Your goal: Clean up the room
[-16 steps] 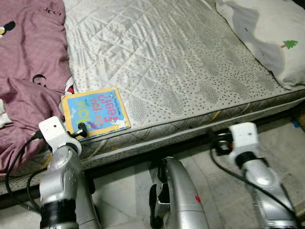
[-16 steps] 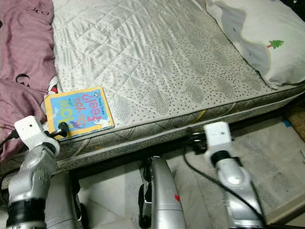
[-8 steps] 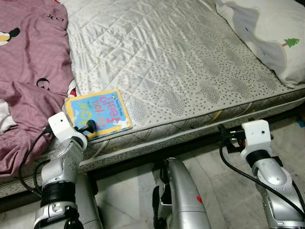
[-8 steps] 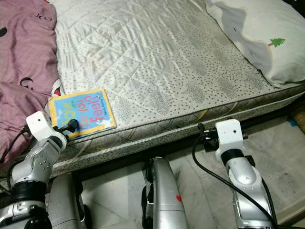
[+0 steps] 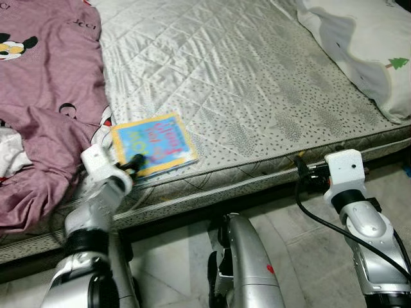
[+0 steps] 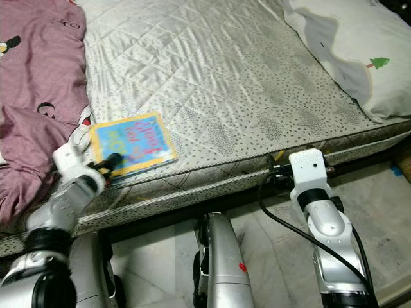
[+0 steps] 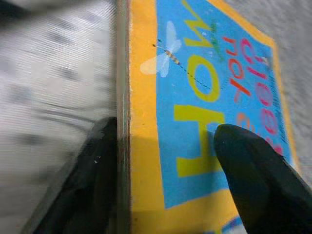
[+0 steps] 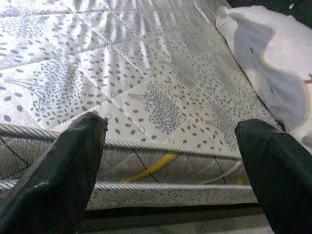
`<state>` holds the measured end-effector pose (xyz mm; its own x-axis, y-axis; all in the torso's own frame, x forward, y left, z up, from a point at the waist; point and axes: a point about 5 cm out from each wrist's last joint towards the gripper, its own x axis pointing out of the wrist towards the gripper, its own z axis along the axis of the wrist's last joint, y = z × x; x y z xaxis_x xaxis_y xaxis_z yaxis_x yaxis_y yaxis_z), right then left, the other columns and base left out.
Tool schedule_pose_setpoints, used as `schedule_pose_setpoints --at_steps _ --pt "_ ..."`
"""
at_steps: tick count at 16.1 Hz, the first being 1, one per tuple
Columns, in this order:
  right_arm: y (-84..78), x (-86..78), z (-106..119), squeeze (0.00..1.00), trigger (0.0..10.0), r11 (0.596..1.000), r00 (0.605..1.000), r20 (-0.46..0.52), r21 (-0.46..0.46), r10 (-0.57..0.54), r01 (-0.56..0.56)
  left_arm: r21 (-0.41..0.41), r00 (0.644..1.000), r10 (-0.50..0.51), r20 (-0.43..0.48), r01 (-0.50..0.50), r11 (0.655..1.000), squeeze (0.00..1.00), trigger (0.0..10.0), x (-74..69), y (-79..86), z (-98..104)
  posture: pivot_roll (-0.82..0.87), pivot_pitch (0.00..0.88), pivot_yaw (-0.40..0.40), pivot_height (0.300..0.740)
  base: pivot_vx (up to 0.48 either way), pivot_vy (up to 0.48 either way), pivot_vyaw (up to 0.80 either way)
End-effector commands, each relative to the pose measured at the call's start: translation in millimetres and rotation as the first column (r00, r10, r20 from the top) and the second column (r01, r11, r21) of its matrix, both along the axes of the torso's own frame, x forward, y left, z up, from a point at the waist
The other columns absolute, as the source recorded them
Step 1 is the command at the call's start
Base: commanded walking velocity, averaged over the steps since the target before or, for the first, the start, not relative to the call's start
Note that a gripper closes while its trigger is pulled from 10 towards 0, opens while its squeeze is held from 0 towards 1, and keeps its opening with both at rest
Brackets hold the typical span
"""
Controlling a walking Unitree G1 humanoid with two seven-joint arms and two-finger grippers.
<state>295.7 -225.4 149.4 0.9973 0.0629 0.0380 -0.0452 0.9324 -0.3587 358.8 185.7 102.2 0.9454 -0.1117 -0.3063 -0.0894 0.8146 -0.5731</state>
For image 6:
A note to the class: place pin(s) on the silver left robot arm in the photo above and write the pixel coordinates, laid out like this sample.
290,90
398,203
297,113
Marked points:
64,212

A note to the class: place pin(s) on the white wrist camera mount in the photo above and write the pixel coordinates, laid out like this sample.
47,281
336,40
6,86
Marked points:
67,160
309,168

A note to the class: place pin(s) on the brown floor mat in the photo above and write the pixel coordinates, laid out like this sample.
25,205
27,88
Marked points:
404,168

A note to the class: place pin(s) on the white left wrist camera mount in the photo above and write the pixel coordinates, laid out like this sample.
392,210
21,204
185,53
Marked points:
67,160

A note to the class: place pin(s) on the colourful children's book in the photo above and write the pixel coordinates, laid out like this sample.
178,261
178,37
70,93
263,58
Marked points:
135,141

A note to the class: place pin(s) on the silver right robot leg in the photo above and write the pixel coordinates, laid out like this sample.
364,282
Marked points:
228,269

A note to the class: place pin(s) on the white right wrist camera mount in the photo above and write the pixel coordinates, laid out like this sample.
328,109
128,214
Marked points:
309,168

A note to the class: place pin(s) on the pink cartoon mouse blanket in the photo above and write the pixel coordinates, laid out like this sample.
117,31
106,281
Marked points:
38,77

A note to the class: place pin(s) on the silver left robot leg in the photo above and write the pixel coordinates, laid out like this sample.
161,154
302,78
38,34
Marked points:
96,282

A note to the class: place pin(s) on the grey quilted mattress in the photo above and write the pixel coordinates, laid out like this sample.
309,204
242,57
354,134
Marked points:
218,77

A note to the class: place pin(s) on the white pillow with tree print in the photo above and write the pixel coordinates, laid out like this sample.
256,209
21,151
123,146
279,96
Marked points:
359,38

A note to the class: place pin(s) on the silver robot leg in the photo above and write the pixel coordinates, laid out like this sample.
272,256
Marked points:
228,269
96,282

